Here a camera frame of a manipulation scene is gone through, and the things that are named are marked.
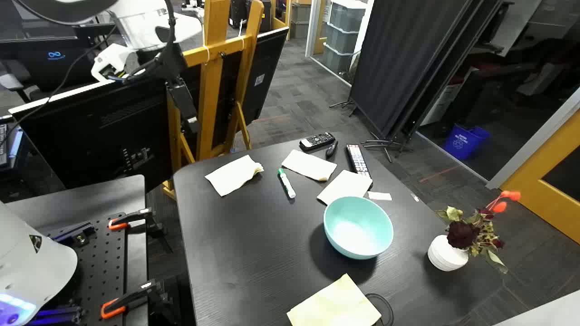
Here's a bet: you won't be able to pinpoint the blue bowl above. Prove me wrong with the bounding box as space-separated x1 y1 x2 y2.
323 195 396 260

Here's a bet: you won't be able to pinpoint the flat white napkin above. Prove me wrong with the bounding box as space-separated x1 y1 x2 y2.
280 148 340 182
316 168 376 206

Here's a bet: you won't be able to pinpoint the white marker green cap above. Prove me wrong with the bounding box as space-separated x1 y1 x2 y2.
276 166 300 200

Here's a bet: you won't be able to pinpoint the black remote control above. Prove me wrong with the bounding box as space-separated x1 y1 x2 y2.
300 130 338 152

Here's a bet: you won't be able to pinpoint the crumpled white napkin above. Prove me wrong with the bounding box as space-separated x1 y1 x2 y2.
204 153 267 199

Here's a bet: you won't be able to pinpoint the grey remote control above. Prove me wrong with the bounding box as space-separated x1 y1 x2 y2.
345 142 372 177

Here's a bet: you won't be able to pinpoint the black panel behind easel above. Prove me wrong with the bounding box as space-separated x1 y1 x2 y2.
180 25 291 150

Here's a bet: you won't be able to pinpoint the yellow wooden easel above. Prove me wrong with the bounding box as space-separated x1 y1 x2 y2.
164 0 293 200

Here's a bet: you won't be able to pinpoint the stacked plastic storage drawers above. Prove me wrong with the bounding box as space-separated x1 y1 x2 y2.
320 0 371 75

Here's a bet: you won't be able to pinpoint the pale yellow cloth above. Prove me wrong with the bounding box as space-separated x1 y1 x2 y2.
285 271 383 326

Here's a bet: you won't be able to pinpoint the black curtain divider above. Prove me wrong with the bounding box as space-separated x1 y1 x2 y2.
349 0 505 141

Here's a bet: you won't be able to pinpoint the orange black spring clamp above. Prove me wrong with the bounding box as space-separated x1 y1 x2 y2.
108 206 164 235
99 278 177 322

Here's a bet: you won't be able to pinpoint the blue recycling bin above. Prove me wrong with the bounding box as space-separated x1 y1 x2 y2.
443 123 494 162

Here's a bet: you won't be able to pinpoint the white round vase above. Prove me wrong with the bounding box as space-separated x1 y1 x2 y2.
427 233 472 273

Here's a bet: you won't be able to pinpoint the red and orange flower bouquet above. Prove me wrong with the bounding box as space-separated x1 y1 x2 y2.
439 188 523 275

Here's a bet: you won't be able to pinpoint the large black monitor panel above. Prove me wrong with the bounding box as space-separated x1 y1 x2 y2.
8 77 184 191

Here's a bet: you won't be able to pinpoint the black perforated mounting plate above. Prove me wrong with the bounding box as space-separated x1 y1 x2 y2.
46 215 151 326

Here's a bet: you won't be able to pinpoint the black round lamp head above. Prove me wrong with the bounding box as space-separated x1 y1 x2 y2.
15 0 120 27

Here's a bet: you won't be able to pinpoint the white camera device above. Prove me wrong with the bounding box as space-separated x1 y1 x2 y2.
90 41 142 83

